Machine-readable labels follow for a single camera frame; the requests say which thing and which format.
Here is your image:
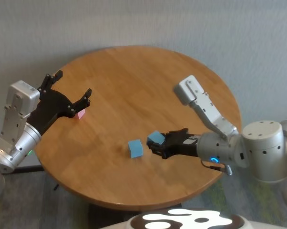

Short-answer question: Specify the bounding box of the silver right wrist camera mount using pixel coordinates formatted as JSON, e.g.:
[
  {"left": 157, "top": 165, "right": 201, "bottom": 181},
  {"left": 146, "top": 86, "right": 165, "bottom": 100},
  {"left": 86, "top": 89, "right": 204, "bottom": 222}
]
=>
[{"left": 173, "top": 74, "right": 240, "bottom": 142}]

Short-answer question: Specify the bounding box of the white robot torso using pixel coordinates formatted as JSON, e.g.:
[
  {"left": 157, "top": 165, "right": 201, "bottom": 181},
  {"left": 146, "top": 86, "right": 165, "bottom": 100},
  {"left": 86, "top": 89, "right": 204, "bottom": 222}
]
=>
[{"left": 98, "top": 207, "right": 287, "bottom": 229}]

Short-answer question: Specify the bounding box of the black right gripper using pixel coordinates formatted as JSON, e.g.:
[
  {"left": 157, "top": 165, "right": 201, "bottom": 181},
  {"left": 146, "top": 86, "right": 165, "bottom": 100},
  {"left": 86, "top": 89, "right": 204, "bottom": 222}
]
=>
[{"left": 146, "top": 128, "right": 202, "bottom": 160}]

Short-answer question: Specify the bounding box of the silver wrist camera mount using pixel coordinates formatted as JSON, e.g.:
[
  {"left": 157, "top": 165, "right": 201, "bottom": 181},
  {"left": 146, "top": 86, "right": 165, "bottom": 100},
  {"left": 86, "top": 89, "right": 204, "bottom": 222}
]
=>
[
  {"left": 173, "top": 74, "right": 240, "bottom": 142},
  {"left": 0, "top": 80, "right": 41, "bottom": 154}
]

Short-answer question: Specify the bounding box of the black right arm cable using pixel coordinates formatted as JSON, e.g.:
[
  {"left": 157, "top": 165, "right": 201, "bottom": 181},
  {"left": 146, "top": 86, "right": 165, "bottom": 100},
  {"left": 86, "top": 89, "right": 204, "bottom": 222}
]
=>
[{"left": 200, "top": 159, "right": 233, "bottom": 176}]

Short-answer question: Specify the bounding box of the blue cube block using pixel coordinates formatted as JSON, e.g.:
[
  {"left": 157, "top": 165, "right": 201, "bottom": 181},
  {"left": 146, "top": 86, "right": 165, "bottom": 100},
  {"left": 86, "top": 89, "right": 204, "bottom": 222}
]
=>
[
  {"left": 146, "top": 130, "right": 166, "bottom": 146},
  {"left": 128, "top": 139, "right": 144, "bottom": 159}
]

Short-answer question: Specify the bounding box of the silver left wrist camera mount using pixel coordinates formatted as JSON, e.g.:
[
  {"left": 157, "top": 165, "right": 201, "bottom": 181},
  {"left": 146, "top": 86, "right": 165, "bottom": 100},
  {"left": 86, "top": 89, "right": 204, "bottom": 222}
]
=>
[{"left": 0, "top": 80, "right": 41, "bottom": 154}]

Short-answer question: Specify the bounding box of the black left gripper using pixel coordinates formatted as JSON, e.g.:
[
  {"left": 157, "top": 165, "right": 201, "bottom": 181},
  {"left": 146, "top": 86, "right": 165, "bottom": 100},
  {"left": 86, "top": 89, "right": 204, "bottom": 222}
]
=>
[{"left": 26, "top": 70, "right": 92, "bottom": 137}]

